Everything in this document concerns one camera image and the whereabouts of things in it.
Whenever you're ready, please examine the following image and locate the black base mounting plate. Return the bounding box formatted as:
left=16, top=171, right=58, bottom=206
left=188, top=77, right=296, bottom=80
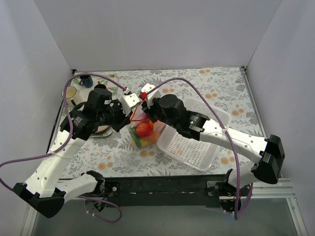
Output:
left=95, top=175, right=236, bottom=207

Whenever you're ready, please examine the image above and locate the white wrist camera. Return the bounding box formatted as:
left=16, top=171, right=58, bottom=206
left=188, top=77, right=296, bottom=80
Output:
left=119, top=87, right=140, bottom=117
left=139, top=83, right=161, bottom=101

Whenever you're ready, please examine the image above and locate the dark blue mug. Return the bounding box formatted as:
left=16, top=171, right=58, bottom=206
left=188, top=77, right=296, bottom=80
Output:
left=79, top=75, right=93, bottom=88

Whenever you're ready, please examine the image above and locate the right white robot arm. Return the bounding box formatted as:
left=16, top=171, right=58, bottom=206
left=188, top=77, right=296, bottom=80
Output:
left=141, top=94, right=285, bottom=196

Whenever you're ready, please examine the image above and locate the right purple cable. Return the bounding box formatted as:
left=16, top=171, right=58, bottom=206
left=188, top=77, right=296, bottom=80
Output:
left=146, top=77, right=254, bottom=221

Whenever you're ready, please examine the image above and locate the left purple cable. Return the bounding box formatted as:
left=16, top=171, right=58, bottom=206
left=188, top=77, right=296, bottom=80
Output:
left=0, top=71, right=128, bottom=224

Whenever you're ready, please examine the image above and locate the aluminium frame rail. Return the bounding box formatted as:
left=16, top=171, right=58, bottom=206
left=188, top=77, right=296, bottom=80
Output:
left=29, top=178, right=296, bottom=199

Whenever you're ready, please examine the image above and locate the leaf patterned serving tray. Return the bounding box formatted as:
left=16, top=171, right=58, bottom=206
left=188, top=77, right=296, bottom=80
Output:
left=67, top=76, right=118, bottom=137

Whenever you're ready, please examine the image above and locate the clear zip top bag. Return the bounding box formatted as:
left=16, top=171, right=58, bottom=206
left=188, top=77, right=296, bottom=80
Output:
left=128, top=107, right=166, bottom=148

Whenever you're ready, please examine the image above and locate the cream enamel mug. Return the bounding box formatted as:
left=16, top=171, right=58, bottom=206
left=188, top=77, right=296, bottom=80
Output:
left=65, top=86, right=83, bottom=107

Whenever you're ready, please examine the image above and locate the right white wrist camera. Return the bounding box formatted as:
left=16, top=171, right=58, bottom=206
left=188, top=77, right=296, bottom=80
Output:
left=139, top=83, right=161, bottom=101

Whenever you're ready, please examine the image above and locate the purple cable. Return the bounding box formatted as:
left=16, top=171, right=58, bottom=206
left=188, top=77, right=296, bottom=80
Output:
left=146, top=77, right=254, bottom=221
left=0, top=71, right=128, bottom=224

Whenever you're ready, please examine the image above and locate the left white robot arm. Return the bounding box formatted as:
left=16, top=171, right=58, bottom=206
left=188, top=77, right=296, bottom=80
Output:
left=13, top=88, right=138, bottom=218

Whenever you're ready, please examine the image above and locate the floral patterned tablecloth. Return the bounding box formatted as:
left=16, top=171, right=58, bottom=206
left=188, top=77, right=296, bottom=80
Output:
left=62, top=67, right=265, bottom=178

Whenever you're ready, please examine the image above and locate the red rimmed plate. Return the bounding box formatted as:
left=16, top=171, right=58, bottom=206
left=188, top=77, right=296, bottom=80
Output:
left=94, top=125, right=111, bottom=134

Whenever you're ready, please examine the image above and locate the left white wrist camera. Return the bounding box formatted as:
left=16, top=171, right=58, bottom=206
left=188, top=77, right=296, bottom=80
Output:
left=119, top=87, right=140, bottom=117

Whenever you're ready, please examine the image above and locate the red fake apple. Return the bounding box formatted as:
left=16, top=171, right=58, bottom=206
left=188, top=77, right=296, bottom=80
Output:
left=136, top=123, right=153, bottom=138

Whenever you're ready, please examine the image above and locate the white perforated plastic basket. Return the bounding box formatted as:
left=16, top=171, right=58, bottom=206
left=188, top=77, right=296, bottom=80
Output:
left=157, top=97, right=231, bottom=172

